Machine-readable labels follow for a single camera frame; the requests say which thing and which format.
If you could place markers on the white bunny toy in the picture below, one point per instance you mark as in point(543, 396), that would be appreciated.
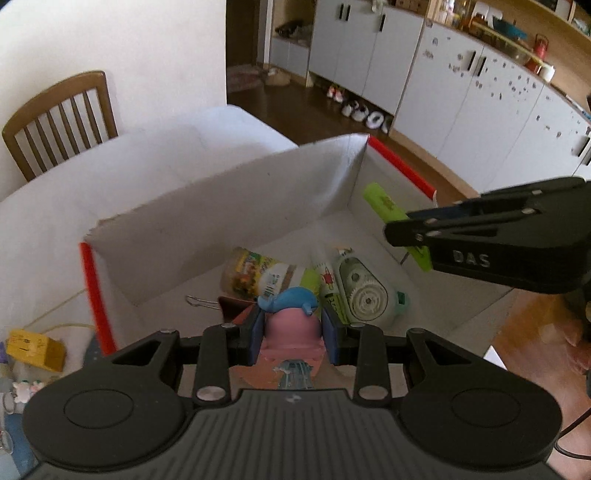
point(23, 392)

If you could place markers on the pink binder clip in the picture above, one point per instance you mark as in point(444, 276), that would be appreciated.
point(233, 307)

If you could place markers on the patterned floor rug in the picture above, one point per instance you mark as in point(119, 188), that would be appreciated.
point(244, 77)

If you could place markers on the wooden chair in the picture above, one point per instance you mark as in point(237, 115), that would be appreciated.
point(55, 87)

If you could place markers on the pink white shoes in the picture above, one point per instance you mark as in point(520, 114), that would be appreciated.
point(336, 93)

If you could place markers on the person's right hand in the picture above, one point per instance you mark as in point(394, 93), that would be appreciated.
point(577, 339)

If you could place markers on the yellow carton box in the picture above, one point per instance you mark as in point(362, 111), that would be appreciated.
point(32, 348)

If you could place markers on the white cardboard box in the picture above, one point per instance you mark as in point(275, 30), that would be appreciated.
point(207, 221)

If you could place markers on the black white shoes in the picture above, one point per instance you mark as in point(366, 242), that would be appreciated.
point(355, 110)

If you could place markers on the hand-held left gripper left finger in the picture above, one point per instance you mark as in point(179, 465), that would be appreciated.
point(256, 339)

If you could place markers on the beige slippers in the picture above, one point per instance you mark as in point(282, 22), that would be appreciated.
point(277, 77)

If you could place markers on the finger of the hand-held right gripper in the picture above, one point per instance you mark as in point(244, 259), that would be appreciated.
point(508, 194)
point(415, 233)

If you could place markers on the white jar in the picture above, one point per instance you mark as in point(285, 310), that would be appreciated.
point(546, 72)

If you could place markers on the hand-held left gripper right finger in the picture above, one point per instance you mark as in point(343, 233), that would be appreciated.
point(329, 339)

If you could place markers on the white paper sheet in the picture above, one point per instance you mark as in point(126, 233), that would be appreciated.
point(494, 359)

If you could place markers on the green tube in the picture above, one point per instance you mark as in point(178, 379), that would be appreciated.
point(381, 203)

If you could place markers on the white cabinet wall unit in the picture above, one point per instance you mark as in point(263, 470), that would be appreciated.
point(461, 92)

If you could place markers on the white tube with cartoon print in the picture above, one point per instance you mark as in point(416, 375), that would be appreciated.
point(325, 277)

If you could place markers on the green packet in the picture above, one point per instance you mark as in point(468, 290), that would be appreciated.
point(310, 280)

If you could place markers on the red kettle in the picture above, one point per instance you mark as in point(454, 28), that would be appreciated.
point(541, 46)

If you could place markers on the pink doll with blue hat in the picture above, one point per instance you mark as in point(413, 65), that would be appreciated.
point(293, 328)

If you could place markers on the grey green correction tape dispenser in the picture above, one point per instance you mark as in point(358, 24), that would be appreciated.
point(364, 295)

